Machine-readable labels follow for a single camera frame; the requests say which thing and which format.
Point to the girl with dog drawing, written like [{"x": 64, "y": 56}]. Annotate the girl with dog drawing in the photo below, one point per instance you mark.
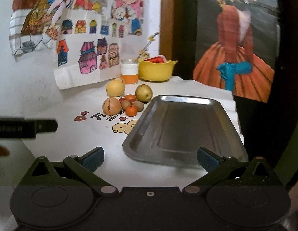
[{"x": 130, "y": 12}]

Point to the yellow lemon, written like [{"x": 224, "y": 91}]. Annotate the yellow lemon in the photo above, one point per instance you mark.
[{"x": 115, "y": 88}]

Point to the yellow-brown mango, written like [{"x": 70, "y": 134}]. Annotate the yellow-brown mango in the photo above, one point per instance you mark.
[{"x": 144, "y": 93}]

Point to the houses drawing paper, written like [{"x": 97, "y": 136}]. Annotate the houses drawing paper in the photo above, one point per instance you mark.
[{"x": 90, "y": 48}]

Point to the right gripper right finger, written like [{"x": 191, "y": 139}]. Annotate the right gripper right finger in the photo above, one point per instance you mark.
[{"x": 218, "y": 169}]

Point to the white printed tablecloth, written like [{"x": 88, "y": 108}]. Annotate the white printed tablecloth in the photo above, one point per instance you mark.
[{"x": 82, "y": 126}]

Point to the yellow flower twig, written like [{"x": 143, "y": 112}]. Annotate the yellow flower twig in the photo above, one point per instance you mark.
[{"x": 143, "y": 53}]

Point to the yellow plastic bowl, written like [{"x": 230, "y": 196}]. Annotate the yellow plastic bowl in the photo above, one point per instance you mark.
[{"x": 156, "y": 72}]

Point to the small orange tangerine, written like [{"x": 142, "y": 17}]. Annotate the small orange tangerine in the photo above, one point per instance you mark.
[{"x": 131, "y": 111}]

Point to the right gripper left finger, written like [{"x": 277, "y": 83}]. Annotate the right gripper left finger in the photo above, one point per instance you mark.
[{"x": 82, "y": 169}]

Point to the white and orange cup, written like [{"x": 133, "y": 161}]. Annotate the white and orange cup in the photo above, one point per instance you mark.
[{"x": 129, "y": 71}]

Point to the striped tan melon fruit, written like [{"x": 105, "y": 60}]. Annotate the striped tan melon fruit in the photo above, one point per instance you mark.
[{"x": 111, "y": 106}]

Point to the metal baking tray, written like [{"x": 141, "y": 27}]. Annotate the metal baking tray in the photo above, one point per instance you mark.
[{"x": 172, "y": 128}]

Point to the red object in bowl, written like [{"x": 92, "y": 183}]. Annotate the red object in bowl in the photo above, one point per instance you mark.
[{"x": 157, "y": 59}]

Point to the brown kiwi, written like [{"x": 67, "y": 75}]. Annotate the brown kiwi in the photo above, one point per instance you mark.
[
  {"x": 125, "y": 104},
  {"x": 139, "y": 105}
]

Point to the brown wooden door frame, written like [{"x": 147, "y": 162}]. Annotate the brown wooden door frame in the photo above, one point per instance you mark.
[{"x": 166, "y": 28}]

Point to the girl drawing paper left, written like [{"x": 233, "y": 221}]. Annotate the girl drawing paper left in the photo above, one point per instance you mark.
[{"x": 34, "y": 24}]

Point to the orange dress painting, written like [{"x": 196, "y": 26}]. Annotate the orange dress painting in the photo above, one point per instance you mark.
[{"x": 236, "y": 46}]

